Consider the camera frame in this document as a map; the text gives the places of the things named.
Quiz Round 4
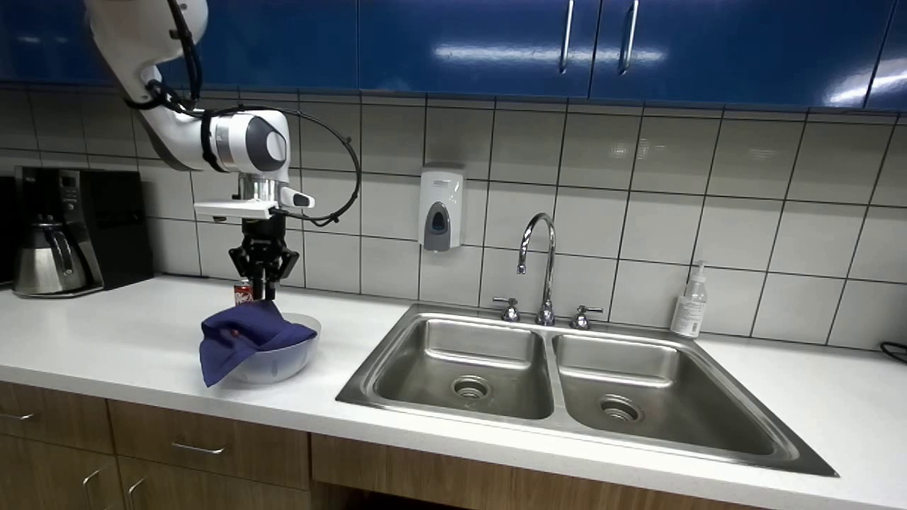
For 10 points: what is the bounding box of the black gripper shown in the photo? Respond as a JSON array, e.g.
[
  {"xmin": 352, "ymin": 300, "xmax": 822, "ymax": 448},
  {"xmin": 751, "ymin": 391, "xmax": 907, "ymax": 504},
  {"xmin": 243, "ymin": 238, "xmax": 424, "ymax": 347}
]
[{"xmin": 227, "ymin": 215, "xmax": 302, "ymax": 307}]

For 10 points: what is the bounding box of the blue towel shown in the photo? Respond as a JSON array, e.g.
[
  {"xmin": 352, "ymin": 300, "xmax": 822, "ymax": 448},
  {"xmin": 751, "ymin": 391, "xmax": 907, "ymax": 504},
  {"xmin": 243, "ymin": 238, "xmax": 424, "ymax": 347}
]
[{"xmin": 194, "ymin": 299, "xmax": 320, "ymax": 391}]

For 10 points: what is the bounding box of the clear plastic bowl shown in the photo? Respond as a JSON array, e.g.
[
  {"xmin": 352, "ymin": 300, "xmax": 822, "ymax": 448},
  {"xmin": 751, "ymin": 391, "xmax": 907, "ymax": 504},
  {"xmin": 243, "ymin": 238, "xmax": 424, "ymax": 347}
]
[{"xmin": 210, "ymin": 309, "xmax": 322, "ymax": 388}]

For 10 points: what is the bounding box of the black coffee machine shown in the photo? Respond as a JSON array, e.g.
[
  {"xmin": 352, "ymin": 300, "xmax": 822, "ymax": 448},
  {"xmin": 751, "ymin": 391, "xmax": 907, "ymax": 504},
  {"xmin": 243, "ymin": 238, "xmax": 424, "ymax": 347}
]
[{"xmin": 14, "ymin": 166, "xmax": 155, "ymax": 299}]

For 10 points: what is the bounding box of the wide wooden drawer front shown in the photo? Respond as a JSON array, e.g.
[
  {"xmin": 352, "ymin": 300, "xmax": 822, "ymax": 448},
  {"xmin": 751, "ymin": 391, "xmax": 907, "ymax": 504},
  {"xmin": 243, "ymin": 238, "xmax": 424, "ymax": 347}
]
[{"xmin": 105, "ymin": 401, "xmax": 313, "ymax": 492}]

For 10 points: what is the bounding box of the blue cabinet door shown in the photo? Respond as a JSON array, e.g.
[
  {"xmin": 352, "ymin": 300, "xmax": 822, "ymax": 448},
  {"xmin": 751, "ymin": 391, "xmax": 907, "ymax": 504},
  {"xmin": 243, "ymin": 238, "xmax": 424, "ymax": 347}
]
[
  {"xmin": 593, "ymin": 0, "xmax": 894, "ymax": 116},
  {"xmin": 201, "ymin": 0, "xmax": 359, "ymax": 96},
  {"xmin": 863, "ymin": 0, "xmax": 907, "ymax": 119},
  {"xmin": 352, "ymin": 0, "xmax": 601, "ymax": 103},
  {"xmin": 0, "ymin": 0, "xmax": 115, "ymax": 91}
]

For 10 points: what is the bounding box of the steel coffee carafe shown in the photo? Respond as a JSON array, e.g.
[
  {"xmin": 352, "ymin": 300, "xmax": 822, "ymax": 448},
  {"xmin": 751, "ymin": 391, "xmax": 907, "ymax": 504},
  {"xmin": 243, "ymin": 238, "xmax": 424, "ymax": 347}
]
[{"xmin": 10, "ymin": 220, "xmax": 105, "ymax": 300}]

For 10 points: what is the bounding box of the steel double sink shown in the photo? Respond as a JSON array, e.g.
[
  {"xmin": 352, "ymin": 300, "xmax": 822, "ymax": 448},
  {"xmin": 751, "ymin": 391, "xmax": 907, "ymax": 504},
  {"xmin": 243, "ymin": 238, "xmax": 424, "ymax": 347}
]
[{"xmin": 333, "ymin": 303, "xmax": 838, "ymax": 480}]

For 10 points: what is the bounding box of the wooden base cabinet door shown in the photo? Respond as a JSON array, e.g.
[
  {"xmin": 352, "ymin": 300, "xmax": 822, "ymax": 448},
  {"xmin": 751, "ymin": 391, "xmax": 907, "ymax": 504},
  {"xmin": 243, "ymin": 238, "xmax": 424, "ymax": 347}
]
[
  {"xmin": 115, "ymin": 458, "xmax": 313, "ymax": 510},
  {"xmin": 0, "ymin": 435, "xmax": 128, "ymax": 510}
]

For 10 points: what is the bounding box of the narrow wooden drawer front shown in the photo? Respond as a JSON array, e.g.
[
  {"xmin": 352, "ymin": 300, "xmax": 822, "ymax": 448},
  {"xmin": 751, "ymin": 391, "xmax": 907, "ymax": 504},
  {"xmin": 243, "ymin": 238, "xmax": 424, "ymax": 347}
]
[{"xmin": 0, "ymin": 381, "xmax": 114, "ymax": 458}]

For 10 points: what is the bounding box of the wooden sink front panel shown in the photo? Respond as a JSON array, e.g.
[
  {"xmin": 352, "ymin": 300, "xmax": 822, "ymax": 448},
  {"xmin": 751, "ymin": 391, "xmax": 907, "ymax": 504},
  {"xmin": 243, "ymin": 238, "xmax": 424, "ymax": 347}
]
[{"xmin": 308, "ymin": 431, "xmax": 763, "ymax": 510}]

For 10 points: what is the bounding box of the chrome gooseneck faucet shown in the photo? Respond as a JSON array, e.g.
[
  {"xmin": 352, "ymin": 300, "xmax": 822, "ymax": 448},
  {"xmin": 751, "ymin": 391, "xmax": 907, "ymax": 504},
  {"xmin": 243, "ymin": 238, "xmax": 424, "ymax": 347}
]
[{"xmin": 513, "ymin": 211, "xmax": 561, "ymax": 329}]

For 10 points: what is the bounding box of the clear soap pump bottle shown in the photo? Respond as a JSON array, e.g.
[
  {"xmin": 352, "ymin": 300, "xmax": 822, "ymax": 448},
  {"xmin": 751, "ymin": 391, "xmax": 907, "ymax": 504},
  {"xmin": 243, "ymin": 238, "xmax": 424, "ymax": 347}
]
[{"xmin": 665, "ymin": 262, "xmax": 710, "ymax": 341}]

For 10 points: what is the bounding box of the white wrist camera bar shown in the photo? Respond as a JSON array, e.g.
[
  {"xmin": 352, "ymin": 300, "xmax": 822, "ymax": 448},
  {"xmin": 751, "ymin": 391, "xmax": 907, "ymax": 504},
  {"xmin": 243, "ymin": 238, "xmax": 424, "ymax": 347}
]
[{"xmin": 192, "ymin": 181, "xmax": 318, "ymax": 228}]

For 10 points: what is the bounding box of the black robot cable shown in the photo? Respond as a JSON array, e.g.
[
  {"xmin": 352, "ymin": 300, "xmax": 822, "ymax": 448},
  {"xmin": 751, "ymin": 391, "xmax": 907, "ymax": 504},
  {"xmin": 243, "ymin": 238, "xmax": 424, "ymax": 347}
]
[{"xmin": 121, "ymin": 0, "xmax": 366, "ymax": 231}]

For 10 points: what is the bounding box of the white wall soap dispenser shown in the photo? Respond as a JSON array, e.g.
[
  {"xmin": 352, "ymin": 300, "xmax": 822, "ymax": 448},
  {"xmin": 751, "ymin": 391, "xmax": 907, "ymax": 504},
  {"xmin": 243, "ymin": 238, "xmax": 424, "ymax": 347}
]
[{"xmin": 415, "ymin": 169, "xmax": 468, "ymax": 255}]

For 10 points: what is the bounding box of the chrome faucet handle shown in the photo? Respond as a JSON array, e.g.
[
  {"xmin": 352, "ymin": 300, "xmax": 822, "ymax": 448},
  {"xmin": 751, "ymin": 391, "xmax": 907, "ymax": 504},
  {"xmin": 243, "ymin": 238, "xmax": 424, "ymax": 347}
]
[
  {"xmin": 566, "ymin": 303, "xmax": 607, "ymax": 331},
  {"xmin": 493, "ymin": 296, "xmax": 525, "ymax": 327}
]

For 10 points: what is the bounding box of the silver cabinet handle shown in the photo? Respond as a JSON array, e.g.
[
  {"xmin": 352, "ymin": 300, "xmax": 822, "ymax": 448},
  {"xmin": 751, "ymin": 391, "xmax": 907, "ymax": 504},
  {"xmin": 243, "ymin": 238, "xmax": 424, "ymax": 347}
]
[
  {"xmin": 618, "ymin": 0, "xmax": 644, "ymax": 79},
  {"xmin": 557, "ymin": 0, "xmax": 578, "ymax": 78}
]

